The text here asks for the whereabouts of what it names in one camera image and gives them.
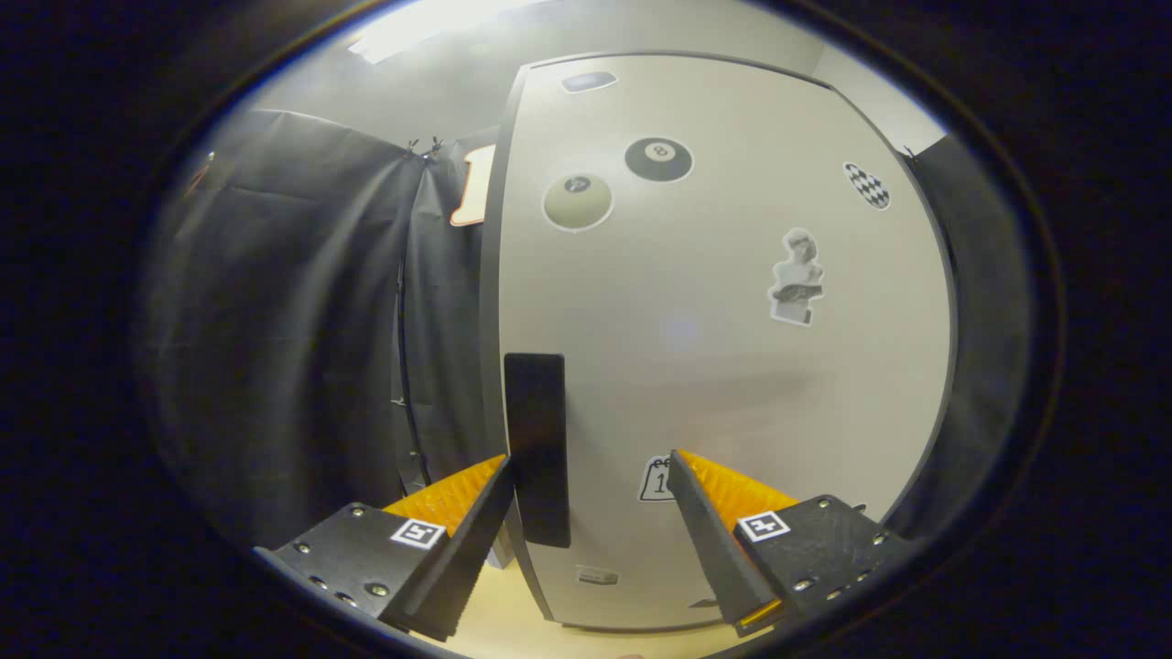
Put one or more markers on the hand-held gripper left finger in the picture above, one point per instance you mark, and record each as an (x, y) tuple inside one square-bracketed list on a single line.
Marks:
[(462, 558)]

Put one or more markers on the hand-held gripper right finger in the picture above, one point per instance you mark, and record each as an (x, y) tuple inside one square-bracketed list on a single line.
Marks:
[(710, 540)]

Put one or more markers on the grey cabinet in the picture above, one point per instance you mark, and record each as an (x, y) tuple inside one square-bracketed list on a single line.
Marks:
[(490, 302)]

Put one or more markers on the black backdrop cloth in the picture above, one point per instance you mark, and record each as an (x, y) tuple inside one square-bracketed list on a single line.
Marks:
[(275, 320)]

